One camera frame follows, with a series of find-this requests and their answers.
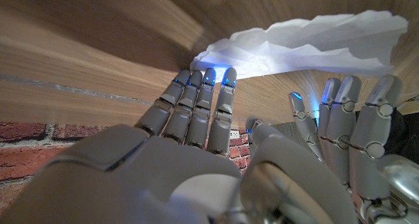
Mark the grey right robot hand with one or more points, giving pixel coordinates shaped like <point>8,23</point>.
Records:
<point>163,171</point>

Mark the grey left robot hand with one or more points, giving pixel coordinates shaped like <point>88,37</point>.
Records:
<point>370,145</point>

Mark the white paper coffee filter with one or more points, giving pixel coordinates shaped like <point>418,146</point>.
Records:
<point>294,50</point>

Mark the red brick print backdrop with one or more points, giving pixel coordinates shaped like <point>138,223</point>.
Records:
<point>26,158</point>

